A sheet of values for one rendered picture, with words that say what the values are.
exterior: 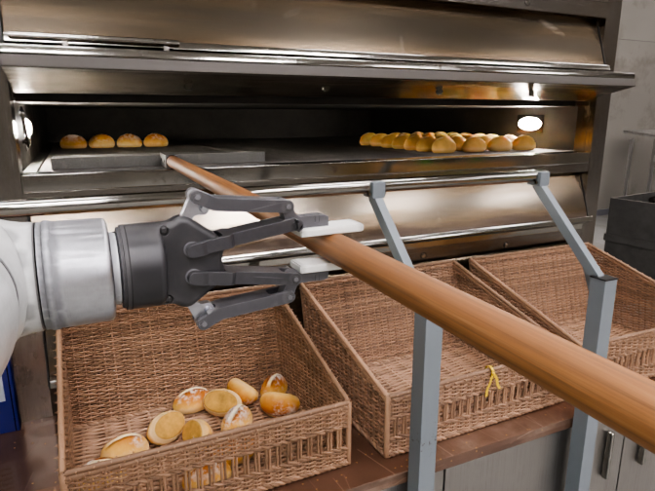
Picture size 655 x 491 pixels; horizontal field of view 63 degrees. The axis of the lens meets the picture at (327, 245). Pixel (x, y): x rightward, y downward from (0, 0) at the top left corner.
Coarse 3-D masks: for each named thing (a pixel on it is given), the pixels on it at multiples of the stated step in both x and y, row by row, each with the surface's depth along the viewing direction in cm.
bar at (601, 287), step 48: (144, 192) 96; (288, 192) 107; (336, 192) 111; (384, 192) 115; (576, 240) 127; (432, 336) 101; (432, 384) 104; (432, 432) 107; (576, 432) 131; (432, 480) 110; (576, 480) 132
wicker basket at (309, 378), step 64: (128, 320) 133; (192, 320) 139; (256, 320) 147; (64, 384) 116; (128, 384) 132; (192, 384) 139; (256, 384) 146; (320, 384) 124; (64, 448) 94; (192, 448) 98; (256, 448) 104; (320, 448) 111
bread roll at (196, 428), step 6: (192, 420) 119; (198, 420) 118; (186, 426) 119; (192, 426) 118; (198, 426) 117; (204, 426) 116; (210, 426) 118; (186, 432) 118; (192, 432) 117; (198, 432) 115; (204, 432) 115; (210, 432) 116; (186, 438) 117; (210, 450) 116
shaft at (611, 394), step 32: (224, 192) 86; (352, 256) 48; (384, 256) 46; (384, 288) 43; (416, 288) 39; (448, 288) 38; (448, 320) 36; (480, 320) 34; (512, 320) 32; (512, 352) 31; (544, 352) 29; (576, 352) 28; (544, 384) 29; (576, 384) 27; (608, 384) 26; (640, 384) 25; (608, 416) 25; (640, 416) 24
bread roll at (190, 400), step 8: (184, 392) 133; (192, 392) 132; (200, 392) 133; (208, 392) 135; (176, 400) 131; (184, 400) 131; (192, 400) 131; (200, 400) 132; (176, 408) 131; (184, 408) 131; (192, 408) 131; (200, 408) 132
